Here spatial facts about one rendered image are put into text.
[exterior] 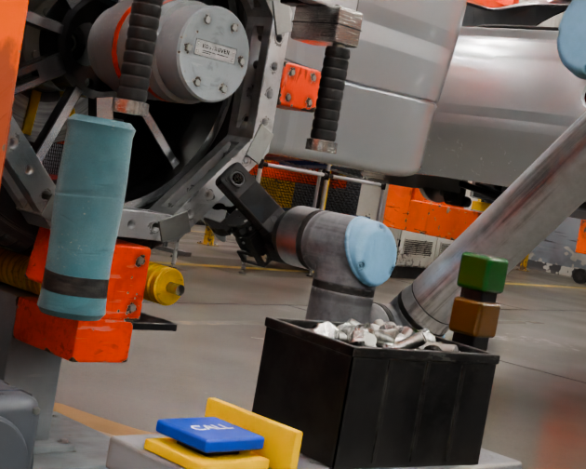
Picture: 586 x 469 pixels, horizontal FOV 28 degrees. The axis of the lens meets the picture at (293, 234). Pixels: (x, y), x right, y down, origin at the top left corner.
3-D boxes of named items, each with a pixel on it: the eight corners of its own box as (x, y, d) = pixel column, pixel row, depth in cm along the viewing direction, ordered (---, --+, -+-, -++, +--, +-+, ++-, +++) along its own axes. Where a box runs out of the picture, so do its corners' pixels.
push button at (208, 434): (210, 438, 108) (214, 415, 108) (262, 461, 103) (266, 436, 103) (152, 442, 103) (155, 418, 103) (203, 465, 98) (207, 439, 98)
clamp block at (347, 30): (312, 46, 170) (319, 9, 170) (358, 48, 164) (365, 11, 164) (288, 38, 167) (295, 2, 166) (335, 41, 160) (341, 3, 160)
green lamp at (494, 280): (474, 288, 132) (481, 252, 131) (504, 294, 129) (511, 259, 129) (454, 286, 129) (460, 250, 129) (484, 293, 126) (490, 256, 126)
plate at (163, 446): (209, 444, 109) (211, 434, 109) (269, 470, 103) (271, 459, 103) (142, 448, 103) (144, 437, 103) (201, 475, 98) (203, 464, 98)
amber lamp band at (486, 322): (467, 331, 132) (473, 296, 132) (496, 339, 129) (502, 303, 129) (446, 330, 129) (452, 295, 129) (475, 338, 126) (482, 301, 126)
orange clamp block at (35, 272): (41, 216, 166) (21, 276, 165) (73, 224, 161) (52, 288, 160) (79, 229, 171) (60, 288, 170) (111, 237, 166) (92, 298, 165)
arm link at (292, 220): (286, 236, 166) (326, 194, 171) (263, 231, 169) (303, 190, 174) (309, 282, 171) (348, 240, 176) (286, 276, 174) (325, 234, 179)
